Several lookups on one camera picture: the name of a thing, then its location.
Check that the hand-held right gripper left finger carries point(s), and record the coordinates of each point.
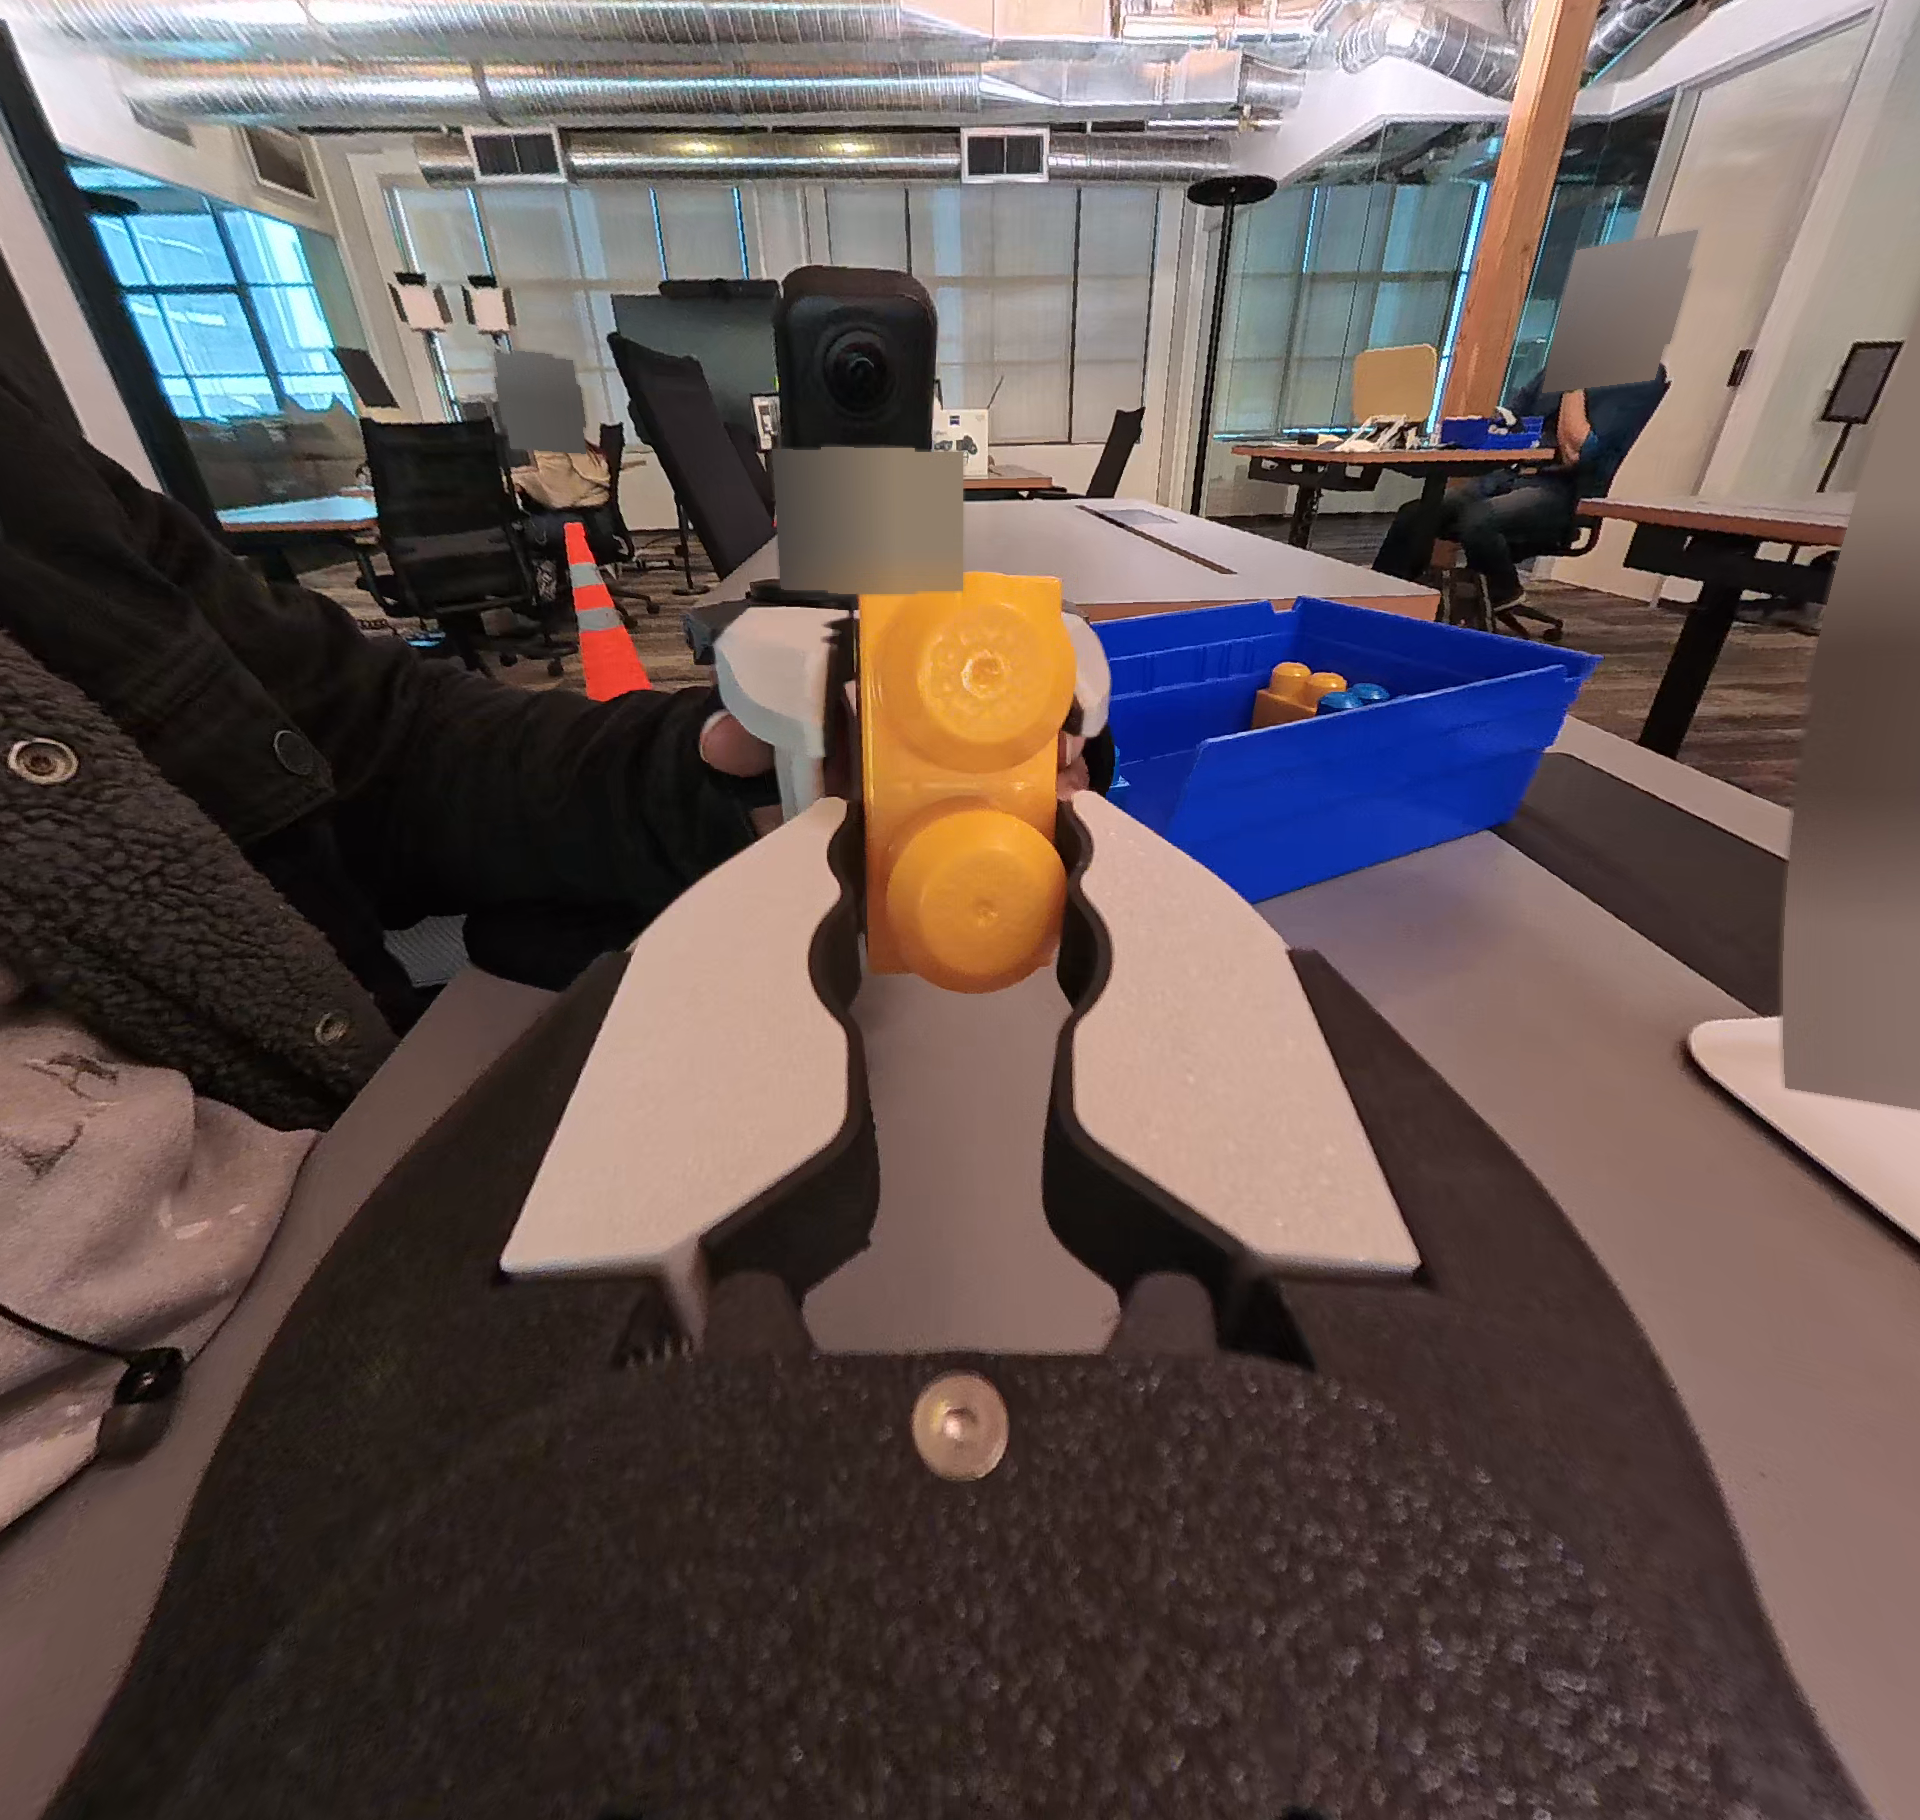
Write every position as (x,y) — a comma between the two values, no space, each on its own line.
(705,1084)

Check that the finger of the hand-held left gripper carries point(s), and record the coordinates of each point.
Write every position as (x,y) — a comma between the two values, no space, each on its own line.
(1089,679)
(780,679)

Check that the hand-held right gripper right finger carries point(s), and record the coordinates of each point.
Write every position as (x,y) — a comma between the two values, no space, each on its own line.
(1230,1099)

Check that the orange two-stud mega block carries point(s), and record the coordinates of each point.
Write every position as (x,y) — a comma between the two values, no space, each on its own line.
(960,709)

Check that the pile of colourful mega blocks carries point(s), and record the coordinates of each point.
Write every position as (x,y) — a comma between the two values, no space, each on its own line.
(1298,692)

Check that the blue plastic bin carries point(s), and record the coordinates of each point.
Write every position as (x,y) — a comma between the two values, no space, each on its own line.
(1492,431)
(1351,800)

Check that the person's left forearm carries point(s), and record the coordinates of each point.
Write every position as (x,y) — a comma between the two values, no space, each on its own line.
(571,817)

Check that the person's left hand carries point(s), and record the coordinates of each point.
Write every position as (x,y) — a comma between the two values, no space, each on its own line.
(734,747)

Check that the white carton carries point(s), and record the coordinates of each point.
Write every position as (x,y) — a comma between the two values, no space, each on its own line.
(966,443)

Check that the large dark display screen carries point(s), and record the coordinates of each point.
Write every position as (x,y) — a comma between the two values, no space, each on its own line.
(705,327)

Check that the wood-edged office desk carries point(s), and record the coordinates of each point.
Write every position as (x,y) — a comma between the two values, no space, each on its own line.
(1395,455)
(1711,515)
(300,513)
(1200,545)
(1012,474)

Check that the orange traffic cone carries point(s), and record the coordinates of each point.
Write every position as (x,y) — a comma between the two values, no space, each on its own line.
(600,636)

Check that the black tilted panel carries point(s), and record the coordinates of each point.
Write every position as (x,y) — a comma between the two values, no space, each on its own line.
(690,455)

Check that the white ceiling air vent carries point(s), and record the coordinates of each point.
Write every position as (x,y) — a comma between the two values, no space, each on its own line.
(513,155)
(1003,155)

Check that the black floor lamp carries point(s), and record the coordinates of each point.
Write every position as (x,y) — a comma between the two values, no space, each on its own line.
(1222,351)

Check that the white box on tripod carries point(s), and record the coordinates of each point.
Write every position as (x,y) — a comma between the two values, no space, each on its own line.
(490,305)
(419,302)

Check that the black fleece jacket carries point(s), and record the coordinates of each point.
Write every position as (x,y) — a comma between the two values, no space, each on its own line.
(150,874)

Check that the grey hooded sweatshirt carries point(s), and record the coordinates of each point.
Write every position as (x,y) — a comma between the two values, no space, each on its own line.
(120,1190)

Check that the framed floor sign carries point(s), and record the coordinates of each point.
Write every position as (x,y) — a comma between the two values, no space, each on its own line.
(1864,381)

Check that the silver ceiling air duct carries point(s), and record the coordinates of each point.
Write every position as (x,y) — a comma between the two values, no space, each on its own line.
(600,13)

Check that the wooden support post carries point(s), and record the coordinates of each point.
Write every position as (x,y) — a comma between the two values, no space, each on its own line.
(1530,171)

